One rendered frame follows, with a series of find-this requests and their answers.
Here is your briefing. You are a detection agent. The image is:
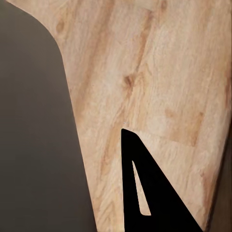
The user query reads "trash can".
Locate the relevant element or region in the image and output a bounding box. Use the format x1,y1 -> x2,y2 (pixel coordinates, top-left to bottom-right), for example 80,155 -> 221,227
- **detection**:
0,0 -> 98,232

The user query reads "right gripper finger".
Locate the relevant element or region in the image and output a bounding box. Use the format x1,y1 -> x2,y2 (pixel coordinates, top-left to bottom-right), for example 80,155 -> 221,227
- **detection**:
121,129 -> 203,232

